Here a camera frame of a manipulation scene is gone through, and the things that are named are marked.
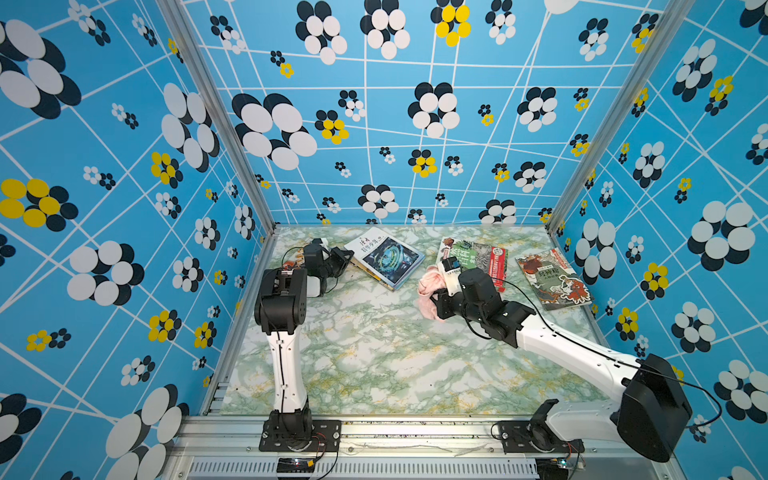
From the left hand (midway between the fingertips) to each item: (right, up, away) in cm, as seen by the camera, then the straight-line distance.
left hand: (358, 249), depth 105 cm
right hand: (+24, -12, -24) cm, 36 cm away
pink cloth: (+23, -8, -30) cm, 38 cm away
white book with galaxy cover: (+9, -3, +3) cm, 10 cm away
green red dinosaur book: (+41, -2, +3) cm, 41 cm away
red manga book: (-25, -6, +1) cm, 26 cm away
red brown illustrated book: (+68, -11, -3) cm, 69 cm away
